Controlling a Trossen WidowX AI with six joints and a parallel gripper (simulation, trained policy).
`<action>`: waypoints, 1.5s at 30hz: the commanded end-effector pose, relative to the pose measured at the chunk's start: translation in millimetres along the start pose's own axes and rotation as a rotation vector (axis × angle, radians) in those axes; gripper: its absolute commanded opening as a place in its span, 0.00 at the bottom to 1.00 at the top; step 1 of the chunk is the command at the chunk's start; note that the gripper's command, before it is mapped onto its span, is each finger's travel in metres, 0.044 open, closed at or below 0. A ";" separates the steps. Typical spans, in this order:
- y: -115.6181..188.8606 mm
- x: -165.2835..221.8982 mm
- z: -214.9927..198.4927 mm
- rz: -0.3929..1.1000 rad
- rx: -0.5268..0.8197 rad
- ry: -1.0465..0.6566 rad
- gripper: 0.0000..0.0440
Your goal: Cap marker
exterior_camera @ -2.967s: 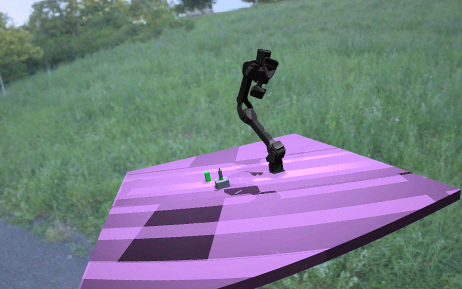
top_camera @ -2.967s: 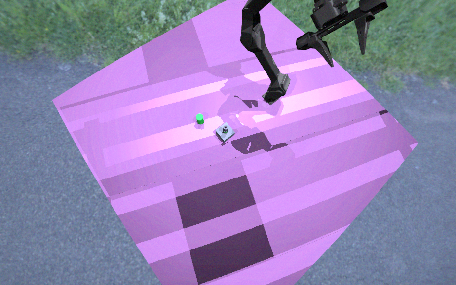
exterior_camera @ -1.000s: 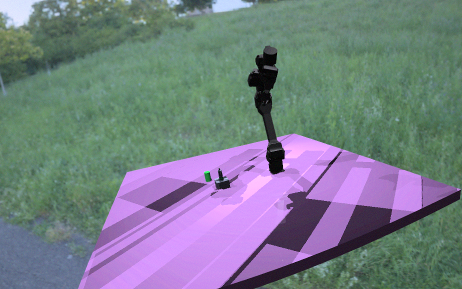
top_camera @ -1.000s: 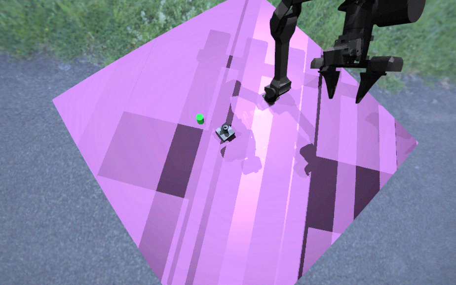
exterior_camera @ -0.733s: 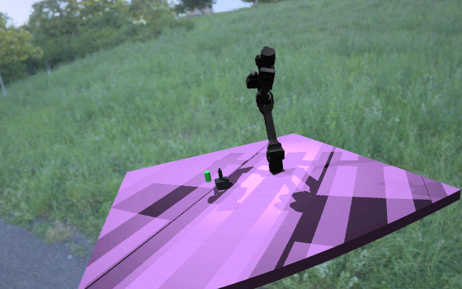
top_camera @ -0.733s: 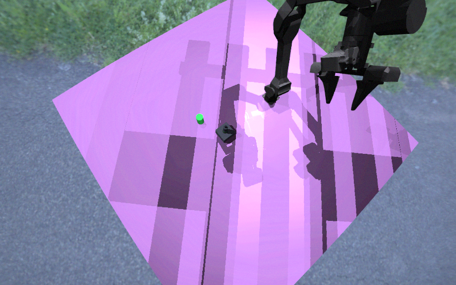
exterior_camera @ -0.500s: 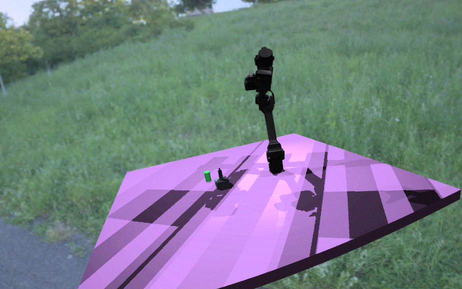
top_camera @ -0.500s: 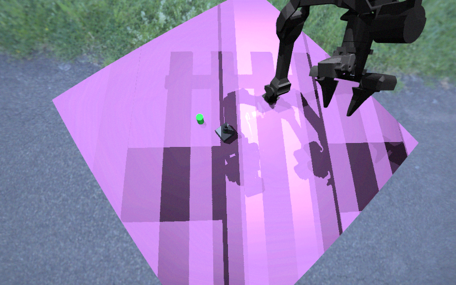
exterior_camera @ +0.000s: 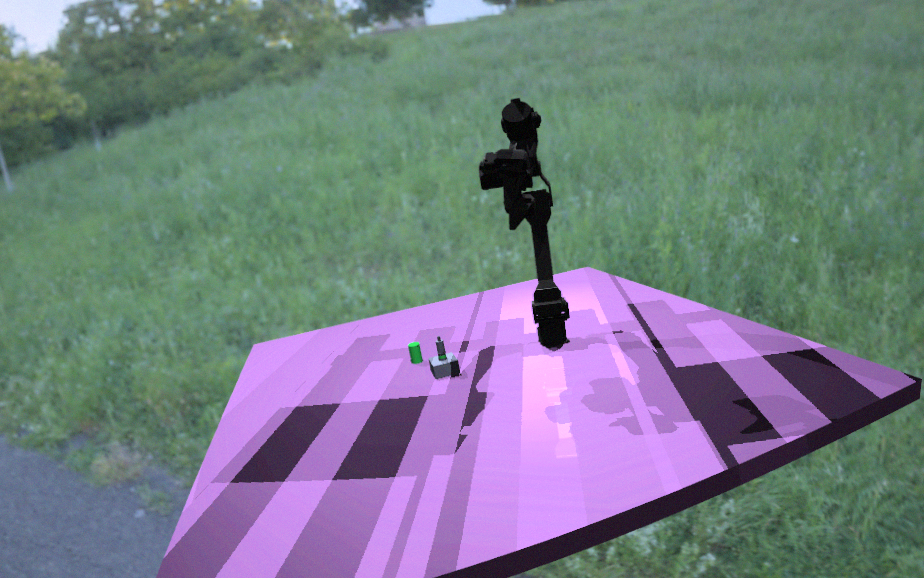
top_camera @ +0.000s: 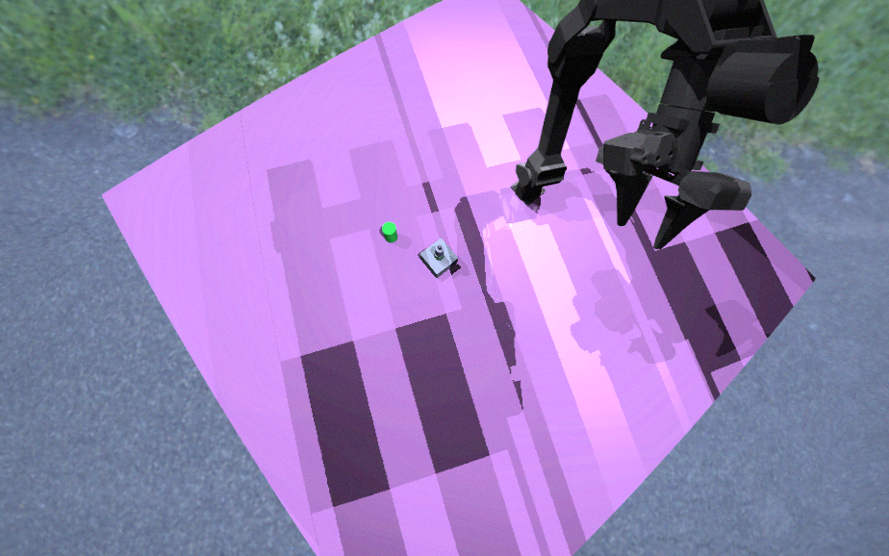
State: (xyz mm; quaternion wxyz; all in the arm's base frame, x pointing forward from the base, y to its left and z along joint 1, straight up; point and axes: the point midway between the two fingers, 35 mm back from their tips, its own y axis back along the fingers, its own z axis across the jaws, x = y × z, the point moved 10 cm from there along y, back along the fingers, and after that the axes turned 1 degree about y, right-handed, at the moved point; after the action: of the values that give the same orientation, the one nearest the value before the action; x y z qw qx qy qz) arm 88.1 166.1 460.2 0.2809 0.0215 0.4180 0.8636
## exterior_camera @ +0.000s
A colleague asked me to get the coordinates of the dark grey marker with green band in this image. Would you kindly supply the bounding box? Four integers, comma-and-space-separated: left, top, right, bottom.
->
435, 336, 447, 361

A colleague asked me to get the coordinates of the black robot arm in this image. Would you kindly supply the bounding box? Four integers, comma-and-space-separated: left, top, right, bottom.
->
479, 98, 570, 349

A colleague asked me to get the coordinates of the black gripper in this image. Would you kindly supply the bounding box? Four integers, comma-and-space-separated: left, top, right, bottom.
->
494, 147, 536, 230

